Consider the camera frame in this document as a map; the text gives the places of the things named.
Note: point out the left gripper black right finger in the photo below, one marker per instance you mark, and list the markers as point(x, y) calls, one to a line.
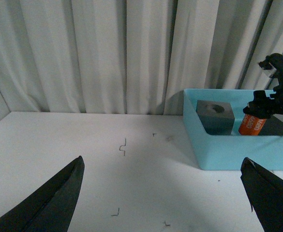
point(265, 193)

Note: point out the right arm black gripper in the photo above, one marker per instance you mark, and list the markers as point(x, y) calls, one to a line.
point(264, 107)

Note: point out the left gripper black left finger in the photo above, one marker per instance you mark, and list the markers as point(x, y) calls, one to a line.
point(51, 207)

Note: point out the orange cylinder with white numbers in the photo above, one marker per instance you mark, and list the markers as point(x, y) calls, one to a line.
point(251, 125)

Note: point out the gray block with square hole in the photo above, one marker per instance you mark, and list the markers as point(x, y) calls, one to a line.
point(272, 127)

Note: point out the gray block with round hole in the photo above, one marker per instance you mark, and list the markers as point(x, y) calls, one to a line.
point(216, 117)

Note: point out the light blue plastic box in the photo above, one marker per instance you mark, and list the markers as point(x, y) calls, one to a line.
point(227, 152)

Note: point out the white pleated curtain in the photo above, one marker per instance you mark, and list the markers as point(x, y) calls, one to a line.
point(130, 56)

